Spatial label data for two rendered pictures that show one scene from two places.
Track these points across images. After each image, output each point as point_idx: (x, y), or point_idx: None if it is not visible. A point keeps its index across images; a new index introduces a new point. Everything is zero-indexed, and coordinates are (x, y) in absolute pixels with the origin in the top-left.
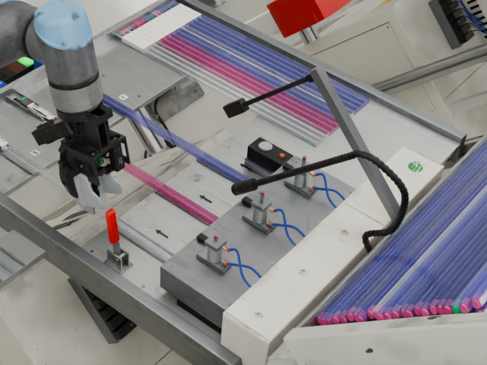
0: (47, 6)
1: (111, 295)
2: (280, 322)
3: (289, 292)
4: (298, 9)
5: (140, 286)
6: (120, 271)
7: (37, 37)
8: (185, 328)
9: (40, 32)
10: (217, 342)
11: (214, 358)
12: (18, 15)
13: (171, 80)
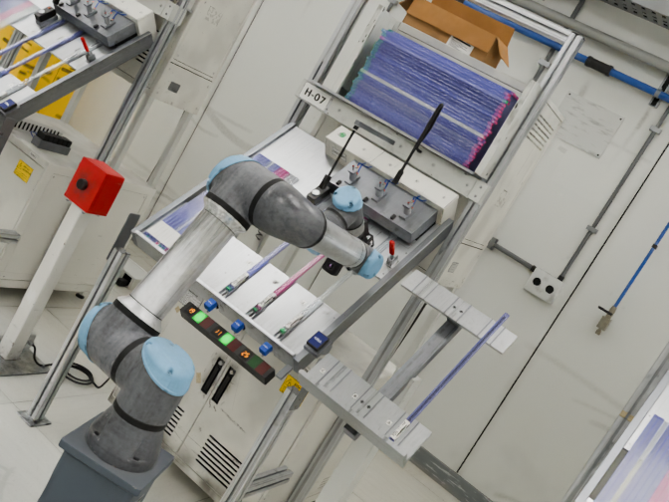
0: (342, 200)
1: (406, 269)
2: (447, 190)
3: (429, 186)
4: (108, 190)
5: (405, 254)
6: (397, 261)
7: (351, 213)
8: (434, 235)
9: (356, 207)
10: (441, 225)
11: (447, 228)
12: (332, 221)
13: (233, 239)
